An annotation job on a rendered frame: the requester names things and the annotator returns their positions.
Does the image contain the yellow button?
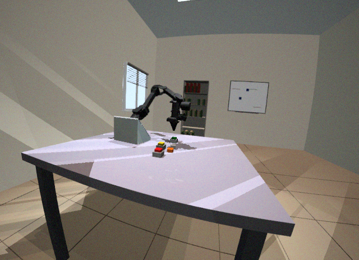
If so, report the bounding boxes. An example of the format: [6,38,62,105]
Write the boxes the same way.
[156,142,166,150]

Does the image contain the red button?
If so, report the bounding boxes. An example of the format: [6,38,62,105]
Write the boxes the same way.
[153,148,164,158]

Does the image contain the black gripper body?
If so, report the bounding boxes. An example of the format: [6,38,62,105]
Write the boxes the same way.
[167,109,182,122]

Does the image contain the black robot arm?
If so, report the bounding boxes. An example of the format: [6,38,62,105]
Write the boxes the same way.
[130,85,191,121]

